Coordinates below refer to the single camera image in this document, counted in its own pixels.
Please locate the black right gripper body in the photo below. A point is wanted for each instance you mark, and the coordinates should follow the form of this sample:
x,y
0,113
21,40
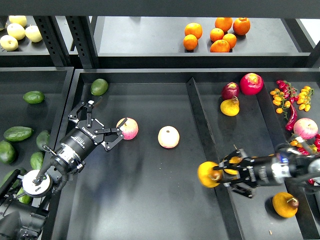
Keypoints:
x,y
263,171

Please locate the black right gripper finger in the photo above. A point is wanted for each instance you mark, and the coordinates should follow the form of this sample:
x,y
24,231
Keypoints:
x,y
237,152
238,184

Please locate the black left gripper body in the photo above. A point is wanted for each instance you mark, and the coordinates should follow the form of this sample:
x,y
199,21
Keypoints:
x,y
83,139

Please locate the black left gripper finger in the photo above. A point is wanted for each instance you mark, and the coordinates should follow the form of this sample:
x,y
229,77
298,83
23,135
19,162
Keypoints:
x,y
83,111
102,133

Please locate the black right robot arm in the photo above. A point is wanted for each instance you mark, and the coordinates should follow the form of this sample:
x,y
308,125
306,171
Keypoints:
x,y
284,152

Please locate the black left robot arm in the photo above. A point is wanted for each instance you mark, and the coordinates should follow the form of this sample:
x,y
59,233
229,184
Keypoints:
x,y
19,221

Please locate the dark green avocado small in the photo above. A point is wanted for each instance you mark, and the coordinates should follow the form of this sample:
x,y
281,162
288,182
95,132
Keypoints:
x,y
42,139

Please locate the green avocado at tray corner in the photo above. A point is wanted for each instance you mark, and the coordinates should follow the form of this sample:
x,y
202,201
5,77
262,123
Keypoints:
x,y
99,87

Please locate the dark avocado at edge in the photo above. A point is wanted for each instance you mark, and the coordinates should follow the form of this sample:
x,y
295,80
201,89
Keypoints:
x,y
7,152

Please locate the pale yellow pear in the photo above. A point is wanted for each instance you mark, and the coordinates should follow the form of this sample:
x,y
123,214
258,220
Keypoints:
x,y
18,19
16,30
9,43
32,32

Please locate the pink red apple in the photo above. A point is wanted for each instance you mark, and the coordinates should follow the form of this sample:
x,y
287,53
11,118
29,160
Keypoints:
x,y
129,129

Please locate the black tray divider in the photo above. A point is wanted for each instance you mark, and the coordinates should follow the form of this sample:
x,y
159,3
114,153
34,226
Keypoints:
x,y
223,194

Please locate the black left tray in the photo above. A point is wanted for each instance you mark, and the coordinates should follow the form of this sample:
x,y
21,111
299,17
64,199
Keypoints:
x,y
54,82

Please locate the black tray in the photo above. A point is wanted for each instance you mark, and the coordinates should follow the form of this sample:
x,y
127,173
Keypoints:
x,y
143,191
54,82

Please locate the cherry tomato cluster lower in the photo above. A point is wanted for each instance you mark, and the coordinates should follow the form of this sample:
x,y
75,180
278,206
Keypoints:
x,y
310,146

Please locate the cherry tomato cluster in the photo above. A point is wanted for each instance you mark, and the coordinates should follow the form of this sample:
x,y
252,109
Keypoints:
x,y
285,95
310,146

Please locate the red chili pepper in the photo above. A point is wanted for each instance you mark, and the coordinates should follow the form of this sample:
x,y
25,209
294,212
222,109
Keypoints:
x,y
292,119

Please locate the pale pink apple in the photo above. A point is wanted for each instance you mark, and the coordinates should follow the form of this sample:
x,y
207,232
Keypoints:
x,y
168,137

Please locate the black centre tray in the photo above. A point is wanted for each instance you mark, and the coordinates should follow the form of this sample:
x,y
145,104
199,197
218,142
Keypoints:
x,y
143,191

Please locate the dark red apple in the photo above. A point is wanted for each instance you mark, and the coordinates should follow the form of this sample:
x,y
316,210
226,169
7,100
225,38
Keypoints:
x,y
230,90

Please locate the pink apple right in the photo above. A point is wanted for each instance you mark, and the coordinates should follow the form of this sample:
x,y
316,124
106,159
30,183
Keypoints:
x,y
305,128

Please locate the bright red apple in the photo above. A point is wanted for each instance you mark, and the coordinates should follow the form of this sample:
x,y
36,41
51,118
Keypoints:
x,y
251,84

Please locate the cherry tomato cluster upper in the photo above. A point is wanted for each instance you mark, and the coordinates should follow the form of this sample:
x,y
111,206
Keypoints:
x,y
285,95

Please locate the black perforated post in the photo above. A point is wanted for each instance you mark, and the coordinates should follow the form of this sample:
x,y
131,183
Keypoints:
x,y
53,39
83,39

